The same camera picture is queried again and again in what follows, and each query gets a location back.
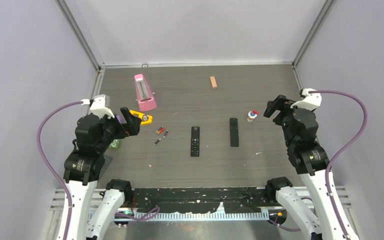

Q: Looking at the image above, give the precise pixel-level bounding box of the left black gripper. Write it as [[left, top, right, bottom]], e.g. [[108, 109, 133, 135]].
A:
[[97, 106, 141, 150]]

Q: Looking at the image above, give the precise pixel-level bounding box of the black remote control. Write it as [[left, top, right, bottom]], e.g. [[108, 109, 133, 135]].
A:
[[190, 126, 200, 157]]

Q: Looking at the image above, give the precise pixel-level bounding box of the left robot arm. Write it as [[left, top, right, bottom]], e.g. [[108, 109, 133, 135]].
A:
[[57, 107, 141, 240]]

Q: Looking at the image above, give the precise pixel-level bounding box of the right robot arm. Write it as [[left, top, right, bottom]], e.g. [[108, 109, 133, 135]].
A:
[[263, 94, 359, 240]]

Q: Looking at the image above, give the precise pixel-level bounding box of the yellow triangular holder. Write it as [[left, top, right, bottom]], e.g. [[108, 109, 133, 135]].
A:
[[129, 110, 153, 126]]

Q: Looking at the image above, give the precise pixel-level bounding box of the purple toy block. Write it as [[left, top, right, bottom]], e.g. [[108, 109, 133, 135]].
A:
[[116, 115, 124, 124]]

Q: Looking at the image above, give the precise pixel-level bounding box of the green toy block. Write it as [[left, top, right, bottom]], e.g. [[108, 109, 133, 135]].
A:
[[108, 139, 121, 149]]

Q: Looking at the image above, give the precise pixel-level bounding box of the pink metronome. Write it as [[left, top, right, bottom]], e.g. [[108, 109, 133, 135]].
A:
[[134, 74, 158, 112]]

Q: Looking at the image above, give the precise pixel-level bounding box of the small red white blue toy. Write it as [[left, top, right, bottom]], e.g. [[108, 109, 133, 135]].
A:
[[247, 110, 259, 122]]

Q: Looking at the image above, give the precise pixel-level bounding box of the wooden block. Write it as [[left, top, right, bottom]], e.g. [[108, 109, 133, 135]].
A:
[[209, 76, 218, 89]]

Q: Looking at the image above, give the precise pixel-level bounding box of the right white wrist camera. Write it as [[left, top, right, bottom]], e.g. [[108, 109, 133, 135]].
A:
[[290, 88, 322, 111]]

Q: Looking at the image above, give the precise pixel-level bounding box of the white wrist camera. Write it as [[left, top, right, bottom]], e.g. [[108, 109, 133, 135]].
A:
[[290, 88, 322, 111], [81, 94, 116, 119]]

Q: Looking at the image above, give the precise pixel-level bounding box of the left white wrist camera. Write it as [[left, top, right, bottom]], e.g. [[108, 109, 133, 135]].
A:
[[81, 94, 116, 119]]

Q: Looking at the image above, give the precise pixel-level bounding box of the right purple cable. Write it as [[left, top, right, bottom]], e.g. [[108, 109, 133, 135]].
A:
[[317, 90, 368, 238]]

